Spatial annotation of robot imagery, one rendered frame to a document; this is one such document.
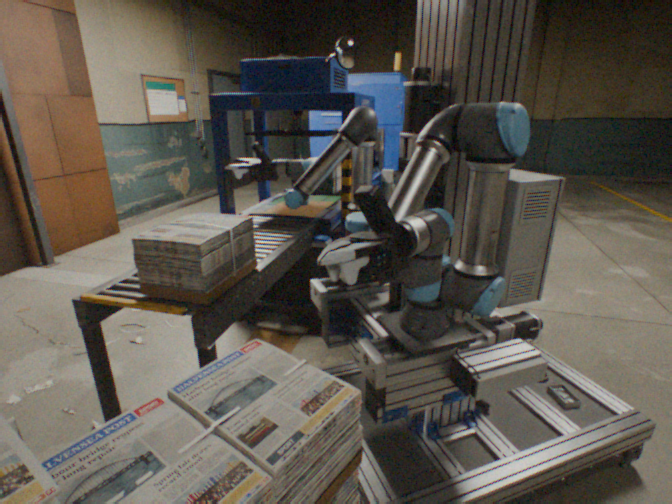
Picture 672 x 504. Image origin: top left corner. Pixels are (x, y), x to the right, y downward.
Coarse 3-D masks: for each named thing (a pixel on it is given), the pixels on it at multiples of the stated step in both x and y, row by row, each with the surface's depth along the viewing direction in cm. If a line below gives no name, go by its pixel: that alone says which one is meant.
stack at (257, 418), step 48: (192, 384) 93; (240, 384) 93; (288, 384) 93; (336, 384) 93; (96, 432) 79; (144, 432) 79; (192, 432) 79; (240, 432) 79; (288, 432) 79; (336, 432) 86; (96, 480) 69; (144, 480) 69; (192, 480) 69; (240, 480) 69; (288, 480) 74
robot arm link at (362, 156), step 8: (376, 128) 155; (376, 136) 157; (360, 144) 155; (368, 144) 155; (352, 152) 160; (360, 152) 157; (368, 152) 157; (352, 160) 161; (360, 160) 158; (368, 160) 158; (352, 168) 162; (360, 168) 159; (368, 168) 160; (352, 176) 163; (360, 176) 160; (368, 176) 161; (352, 184) 164; (360, 184) 161; (368, 184) 162; (352, 192) 165; (352, 200) 166; (352, 208) 165
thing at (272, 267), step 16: (320, 224) 247; (288, 240) 206; (304, 240) 219; (272, 256) 183; (288, 256) 198; (256, 272) 165; (272, 272) 180; (240, 288) 151; (256, 288) 165; (208, 304) 138; (224, 304) 140; (240, 304) 152; (192, 320) 129; (208, 320) 131; (224, 320) 141; (208, 336) 132
